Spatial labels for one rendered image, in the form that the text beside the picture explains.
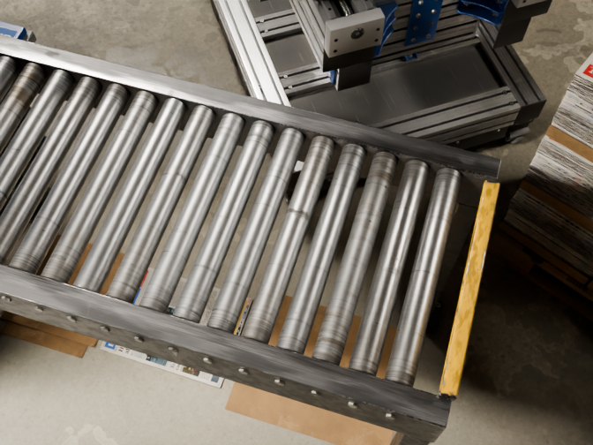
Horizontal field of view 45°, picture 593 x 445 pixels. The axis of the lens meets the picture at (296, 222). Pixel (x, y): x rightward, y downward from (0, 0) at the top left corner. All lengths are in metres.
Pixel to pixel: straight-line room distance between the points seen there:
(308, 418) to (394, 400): 0.82
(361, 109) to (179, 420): 1.07
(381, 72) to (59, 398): 1.38
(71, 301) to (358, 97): 1.25
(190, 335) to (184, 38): 1.66
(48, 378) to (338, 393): 1.14
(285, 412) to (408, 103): 1.00
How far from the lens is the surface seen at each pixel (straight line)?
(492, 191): 1.40
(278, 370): 1.23
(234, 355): 1.24
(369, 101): 2.26
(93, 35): 2.81
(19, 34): 1.83
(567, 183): 1.85
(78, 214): 1.41
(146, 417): 2.07
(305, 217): 1.35
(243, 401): 2.04
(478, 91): 2.34
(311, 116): 1.47
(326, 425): 2.02
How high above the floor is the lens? 1.97
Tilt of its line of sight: 61 degrees down
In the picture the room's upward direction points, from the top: straight up
